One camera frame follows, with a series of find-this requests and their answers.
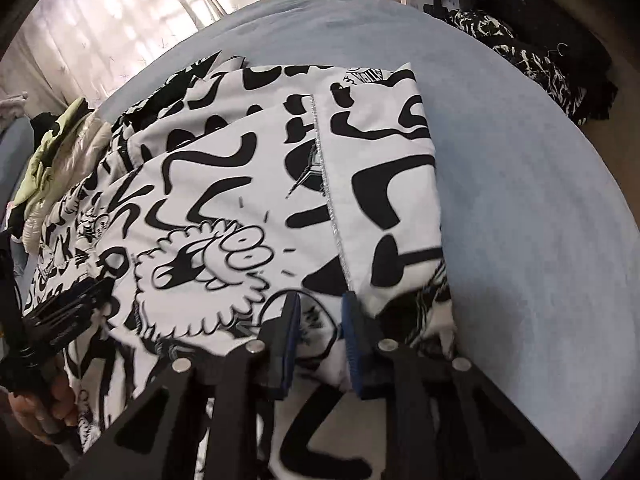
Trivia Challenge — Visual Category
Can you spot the blue rolled blanket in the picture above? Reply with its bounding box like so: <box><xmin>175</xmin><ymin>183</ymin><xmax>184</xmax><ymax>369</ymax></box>
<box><xmin>0</xmin><ymin>117</ymin><xmax>39</xmax><ymax>226</ymax></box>

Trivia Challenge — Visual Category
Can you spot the person's left hand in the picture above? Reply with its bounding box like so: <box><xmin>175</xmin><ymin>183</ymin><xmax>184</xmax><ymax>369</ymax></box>
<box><xmin>9</xmin><ymin>372</ymin><xmax>80</xmax><ymax>438</ymax></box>

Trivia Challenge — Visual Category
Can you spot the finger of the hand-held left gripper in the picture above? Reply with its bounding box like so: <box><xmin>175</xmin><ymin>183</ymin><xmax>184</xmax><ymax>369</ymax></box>
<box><xmin>22</xmin><ymin>277</ymin><xmax>116</xmax><ymax>357</ymax></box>

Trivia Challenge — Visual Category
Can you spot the light green garment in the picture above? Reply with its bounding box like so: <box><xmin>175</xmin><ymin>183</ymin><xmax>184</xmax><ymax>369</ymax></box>
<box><xmin>12</xmin><ymin>97</ymin><xmax>95</xmax><ymax>207</ymax></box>

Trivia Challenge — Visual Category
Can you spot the black and white printed garment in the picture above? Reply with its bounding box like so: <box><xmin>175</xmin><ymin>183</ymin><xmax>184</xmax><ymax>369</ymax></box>
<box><xmin>20</xmin><ymin>50</ymin><xmax>458</xmax><ymax>480</ymax></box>

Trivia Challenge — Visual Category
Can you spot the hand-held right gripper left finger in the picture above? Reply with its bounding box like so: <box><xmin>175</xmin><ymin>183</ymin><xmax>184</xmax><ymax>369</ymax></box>
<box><xmin>60</xmin><ymin>290</ymin><xmax>302</xmax><ymax>480</ymax></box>

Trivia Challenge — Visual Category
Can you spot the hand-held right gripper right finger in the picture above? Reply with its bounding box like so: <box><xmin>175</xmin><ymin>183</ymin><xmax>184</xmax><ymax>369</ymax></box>
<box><xmin>340</xmin><ymin>291</ymin><xmax>581</xmax><ymax>480</ymax></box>

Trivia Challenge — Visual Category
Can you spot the black draped cloth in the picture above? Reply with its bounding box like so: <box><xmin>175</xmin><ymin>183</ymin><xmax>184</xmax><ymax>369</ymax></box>
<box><xmin>407</xmin><ymin>0</ymin><xmax>622</xmax><ymax>122</ymax></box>

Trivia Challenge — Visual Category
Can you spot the black and white patterned cloth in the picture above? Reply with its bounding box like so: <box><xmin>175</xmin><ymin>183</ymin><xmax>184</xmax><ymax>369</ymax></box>
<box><xmin>446</xmin><ymin>9</ymin><xmax>590</xmax><ymax>127</ymax></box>

